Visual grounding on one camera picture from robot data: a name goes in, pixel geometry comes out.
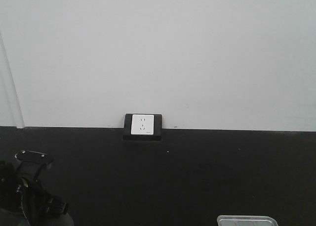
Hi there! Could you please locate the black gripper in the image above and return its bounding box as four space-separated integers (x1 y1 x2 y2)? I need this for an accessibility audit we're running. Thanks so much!
0 150 69 221

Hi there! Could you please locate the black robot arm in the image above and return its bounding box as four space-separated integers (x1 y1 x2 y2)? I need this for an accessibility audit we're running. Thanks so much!
0 150 75 226

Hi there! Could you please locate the metal tray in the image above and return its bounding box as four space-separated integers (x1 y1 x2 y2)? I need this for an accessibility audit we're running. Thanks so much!
217 215 278 226

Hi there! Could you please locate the black and white power socket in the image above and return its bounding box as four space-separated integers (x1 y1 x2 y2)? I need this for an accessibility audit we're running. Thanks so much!
122 114 162 141

